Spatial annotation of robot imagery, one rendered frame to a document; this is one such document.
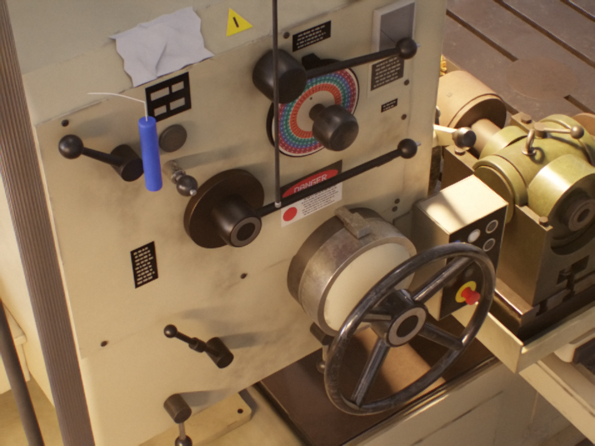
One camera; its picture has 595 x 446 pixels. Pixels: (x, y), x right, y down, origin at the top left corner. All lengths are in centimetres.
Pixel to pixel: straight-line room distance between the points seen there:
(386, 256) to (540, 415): 140
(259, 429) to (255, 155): 107
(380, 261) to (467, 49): 131
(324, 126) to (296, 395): 115
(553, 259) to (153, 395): 90
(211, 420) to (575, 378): 86
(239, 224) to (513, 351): 94
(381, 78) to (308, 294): 41
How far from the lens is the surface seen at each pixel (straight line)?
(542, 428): 347
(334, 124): 182
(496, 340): 263
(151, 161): 167
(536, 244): 246
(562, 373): 285
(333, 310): 208
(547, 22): 343
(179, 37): 171
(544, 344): 263
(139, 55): 169
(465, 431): 312
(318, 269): 206
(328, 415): 282
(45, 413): 290
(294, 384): 287
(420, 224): 224
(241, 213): 184
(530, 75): 321
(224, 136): 182
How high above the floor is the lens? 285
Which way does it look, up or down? 43 degrees down
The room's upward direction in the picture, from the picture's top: straight up
